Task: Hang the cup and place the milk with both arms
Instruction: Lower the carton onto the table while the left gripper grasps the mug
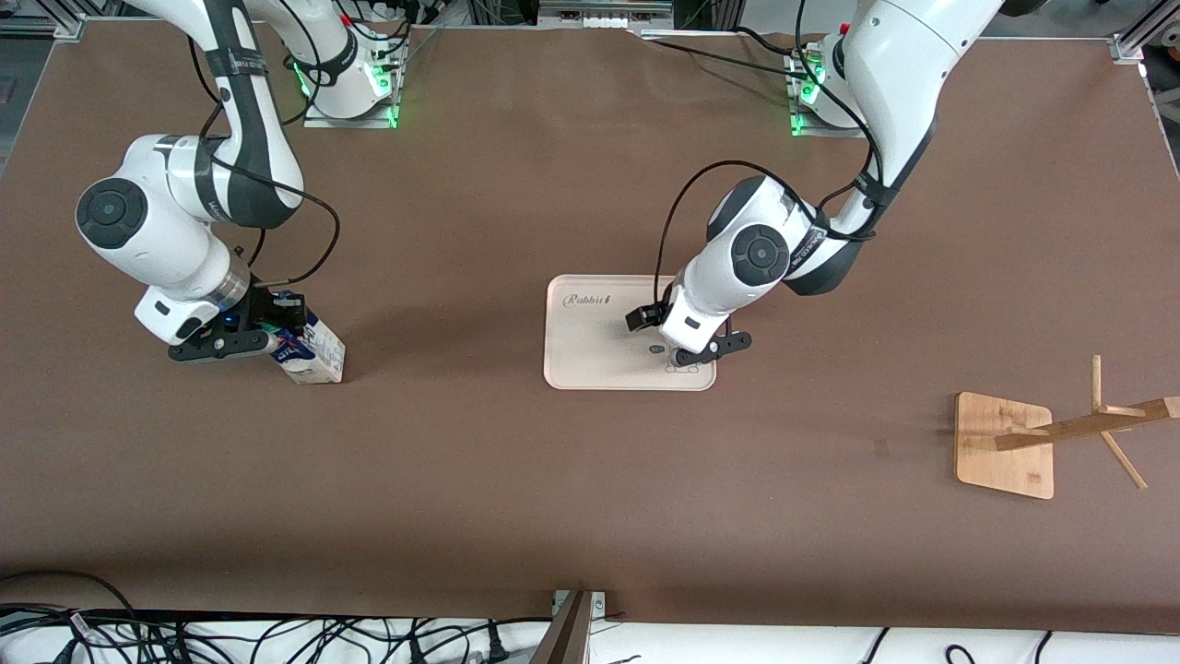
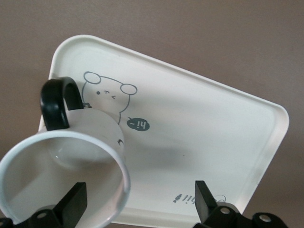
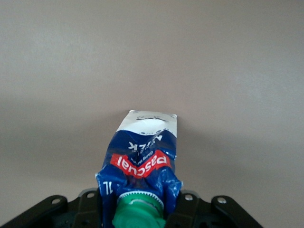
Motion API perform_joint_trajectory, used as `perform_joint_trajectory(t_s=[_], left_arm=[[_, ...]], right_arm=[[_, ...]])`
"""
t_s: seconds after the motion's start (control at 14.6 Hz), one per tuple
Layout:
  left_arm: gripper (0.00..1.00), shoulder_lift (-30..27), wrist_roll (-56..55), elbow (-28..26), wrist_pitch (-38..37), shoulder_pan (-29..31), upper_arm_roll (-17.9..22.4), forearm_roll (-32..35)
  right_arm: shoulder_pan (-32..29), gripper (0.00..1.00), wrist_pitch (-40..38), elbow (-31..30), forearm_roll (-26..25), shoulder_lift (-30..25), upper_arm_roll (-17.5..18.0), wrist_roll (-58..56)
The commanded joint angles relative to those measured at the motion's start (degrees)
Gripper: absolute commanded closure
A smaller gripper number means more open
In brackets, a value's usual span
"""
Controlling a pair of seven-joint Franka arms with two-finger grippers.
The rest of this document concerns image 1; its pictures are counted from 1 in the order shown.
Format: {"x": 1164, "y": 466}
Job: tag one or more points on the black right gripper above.
{"x": 263, "y": 305}

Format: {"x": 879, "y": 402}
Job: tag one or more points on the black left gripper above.
{"x": 643, "y": 317}

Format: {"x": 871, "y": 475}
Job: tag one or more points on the blue white milk carton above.
{"x": 318, "y": 360}

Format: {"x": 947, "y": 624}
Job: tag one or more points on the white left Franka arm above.
{"x": 765, "y": 254}

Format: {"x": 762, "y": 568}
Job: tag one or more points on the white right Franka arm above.
{"x": 157, "y": 231}

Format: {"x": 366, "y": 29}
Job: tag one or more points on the wooden cup rack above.
{"x": 1005, "y": 461}

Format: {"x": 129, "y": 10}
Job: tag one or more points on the beige rabbit print tray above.
{"x": 590, "y": 350}

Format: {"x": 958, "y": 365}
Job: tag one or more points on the brown table cover sheet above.
{"x": 277, "y": 461}

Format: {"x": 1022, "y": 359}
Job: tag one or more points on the grey equipment box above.
{"x": 604, "y": 11}

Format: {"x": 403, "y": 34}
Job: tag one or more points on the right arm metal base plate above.
{"x": 318, "y": 121}

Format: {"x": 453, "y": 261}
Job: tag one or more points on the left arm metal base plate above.
{"x": 811, "y": 132}

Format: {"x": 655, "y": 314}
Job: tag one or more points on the small metal bracket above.
{"x": 599, "y": 604}

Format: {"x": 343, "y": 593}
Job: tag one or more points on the dark metal post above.
{"x": 567, "y": 641}

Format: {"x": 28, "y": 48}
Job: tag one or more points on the aluminium frame profile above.
{"x": 1126, "y": 48}
{"x": 64, "y": 28}

